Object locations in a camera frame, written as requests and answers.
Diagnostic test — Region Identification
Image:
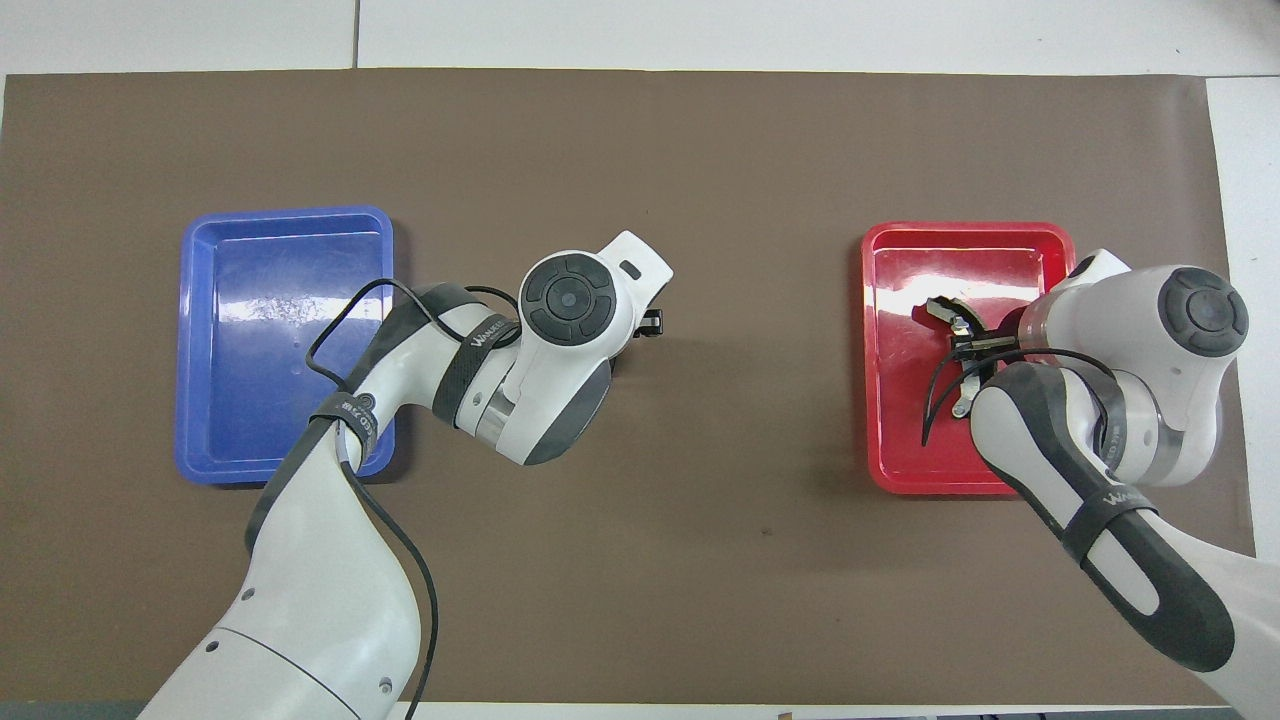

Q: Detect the blue plastic tray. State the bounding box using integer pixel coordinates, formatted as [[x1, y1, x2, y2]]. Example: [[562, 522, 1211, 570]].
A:
[[175, 205, 397, 487]]

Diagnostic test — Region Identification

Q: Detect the brown table mat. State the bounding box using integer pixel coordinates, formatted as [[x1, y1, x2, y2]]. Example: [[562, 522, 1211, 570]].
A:
[[0, 68, 1273, 707]]

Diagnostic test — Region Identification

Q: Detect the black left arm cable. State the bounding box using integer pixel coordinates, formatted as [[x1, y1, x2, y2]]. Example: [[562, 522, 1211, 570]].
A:
[[304, 277, 523, 720]]

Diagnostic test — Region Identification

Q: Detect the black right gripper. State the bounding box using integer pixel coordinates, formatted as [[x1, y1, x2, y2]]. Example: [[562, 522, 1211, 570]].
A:
[[948, 322, 1029, 364]]

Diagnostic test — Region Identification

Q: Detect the red plastic tray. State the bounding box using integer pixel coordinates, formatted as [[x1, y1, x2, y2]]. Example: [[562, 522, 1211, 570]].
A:
[[861, 221, 1079, 497]]

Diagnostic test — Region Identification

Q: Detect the curved white brake shoe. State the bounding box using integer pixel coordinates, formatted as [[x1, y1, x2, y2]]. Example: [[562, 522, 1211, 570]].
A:
[[925, 296, 987, 422]]

